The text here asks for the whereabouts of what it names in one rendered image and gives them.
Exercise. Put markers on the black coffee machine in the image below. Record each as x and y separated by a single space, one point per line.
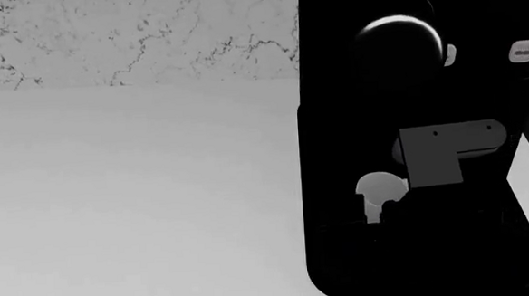
335 117

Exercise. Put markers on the black round machine knob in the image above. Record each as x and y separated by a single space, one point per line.
398 21

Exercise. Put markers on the white machine button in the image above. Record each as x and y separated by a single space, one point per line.
450 55

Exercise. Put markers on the white button with bar symbol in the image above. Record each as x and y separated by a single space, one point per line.
522 51

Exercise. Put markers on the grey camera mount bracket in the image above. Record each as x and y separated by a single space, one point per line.
433 156

